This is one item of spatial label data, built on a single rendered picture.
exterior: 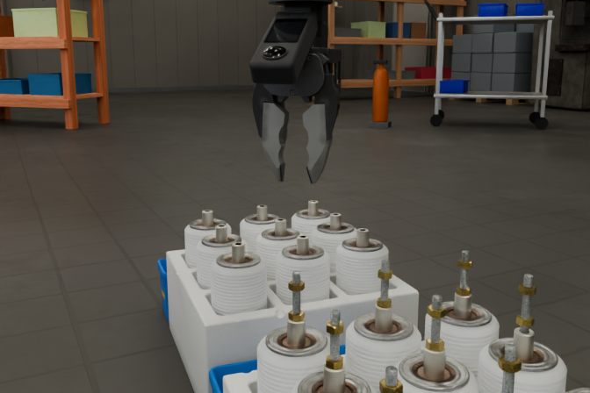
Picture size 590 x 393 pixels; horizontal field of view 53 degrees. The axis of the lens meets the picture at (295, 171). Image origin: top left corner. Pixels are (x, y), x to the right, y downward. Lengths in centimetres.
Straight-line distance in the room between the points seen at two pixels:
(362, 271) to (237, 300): 23
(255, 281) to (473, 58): 789
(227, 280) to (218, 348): 11
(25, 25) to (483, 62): 575
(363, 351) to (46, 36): 497
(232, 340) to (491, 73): 772
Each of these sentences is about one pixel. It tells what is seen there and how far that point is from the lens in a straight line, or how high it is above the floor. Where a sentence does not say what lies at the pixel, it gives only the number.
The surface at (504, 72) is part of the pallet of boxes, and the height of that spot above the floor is 41.
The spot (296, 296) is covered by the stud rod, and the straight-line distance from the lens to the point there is 72.
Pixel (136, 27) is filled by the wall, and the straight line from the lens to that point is 1124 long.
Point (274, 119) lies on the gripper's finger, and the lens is 67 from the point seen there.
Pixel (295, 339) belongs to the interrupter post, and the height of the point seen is 26.
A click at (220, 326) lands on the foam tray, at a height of 17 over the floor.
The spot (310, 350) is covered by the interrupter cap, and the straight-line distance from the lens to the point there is 73.
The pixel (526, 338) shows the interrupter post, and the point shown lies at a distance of 75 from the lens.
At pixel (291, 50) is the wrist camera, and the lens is 60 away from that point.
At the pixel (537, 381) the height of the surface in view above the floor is 24.
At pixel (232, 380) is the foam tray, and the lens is 82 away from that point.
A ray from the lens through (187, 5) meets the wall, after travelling 1150.
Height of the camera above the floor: 59
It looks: 11 degrees down
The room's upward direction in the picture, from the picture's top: straight up
